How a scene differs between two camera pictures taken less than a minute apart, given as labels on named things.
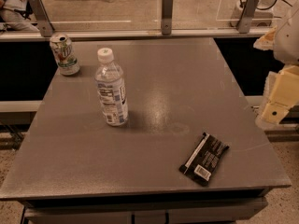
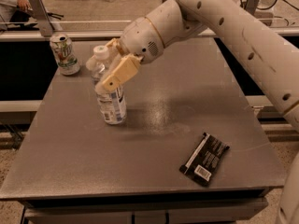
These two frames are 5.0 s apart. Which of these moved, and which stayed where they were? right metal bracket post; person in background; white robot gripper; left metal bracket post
Moved: white robot gripper
Stayed: left metal bracket post; right metal bracket post; person in background
